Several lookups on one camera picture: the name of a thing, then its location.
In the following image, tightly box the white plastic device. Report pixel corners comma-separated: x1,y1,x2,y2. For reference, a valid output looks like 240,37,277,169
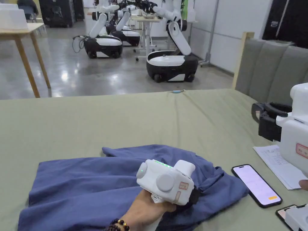
285,203,308,231

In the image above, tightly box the wooden table with white box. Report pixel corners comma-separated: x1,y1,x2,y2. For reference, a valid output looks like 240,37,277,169
0,4,52,98

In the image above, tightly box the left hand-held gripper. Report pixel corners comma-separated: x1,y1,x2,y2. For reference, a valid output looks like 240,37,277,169
136,159,200,207

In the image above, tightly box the white printed paper sheet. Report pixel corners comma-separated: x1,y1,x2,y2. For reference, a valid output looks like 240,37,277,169
253,144,308,191

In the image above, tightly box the stack of black cases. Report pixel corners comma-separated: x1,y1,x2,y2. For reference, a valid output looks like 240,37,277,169
38,0,85,28

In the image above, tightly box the bed with pale green sheet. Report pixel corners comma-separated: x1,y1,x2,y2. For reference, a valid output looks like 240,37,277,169
0,88,308,231

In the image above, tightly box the person's left hand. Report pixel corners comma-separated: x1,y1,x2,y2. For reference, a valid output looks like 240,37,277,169
121,188,178,231

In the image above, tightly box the dark chair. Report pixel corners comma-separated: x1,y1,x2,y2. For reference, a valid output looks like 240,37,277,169
16,0,39,23

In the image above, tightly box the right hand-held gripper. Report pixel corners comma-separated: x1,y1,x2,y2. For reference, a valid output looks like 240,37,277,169
251,83,308,172

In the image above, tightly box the grey padded headboard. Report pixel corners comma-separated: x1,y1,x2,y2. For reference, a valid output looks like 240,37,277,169
232,32,308,107

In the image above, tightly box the white and black wheeled robot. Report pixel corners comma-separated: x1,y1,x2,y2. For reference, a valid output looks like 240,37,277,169
72,0,124,59
106,0,141,47
146,0,199,83

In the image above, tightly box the smartphone with pink case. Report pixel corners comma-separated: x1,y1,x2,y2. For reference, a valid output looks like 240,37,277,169
276,204,300,229

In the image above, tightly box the black smartphone with lit screen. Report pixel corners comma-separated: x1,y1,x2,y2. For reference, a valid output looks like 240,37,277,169
231,164,283,208

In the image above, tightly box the dark blue shirt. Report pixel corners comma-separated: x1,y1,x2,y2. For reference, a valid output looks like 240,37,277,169
18,144,250,231

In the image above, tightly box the white height-adjustable desk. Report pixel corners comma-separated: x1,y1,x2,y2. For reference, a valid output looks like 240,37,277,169
131,14,162,62

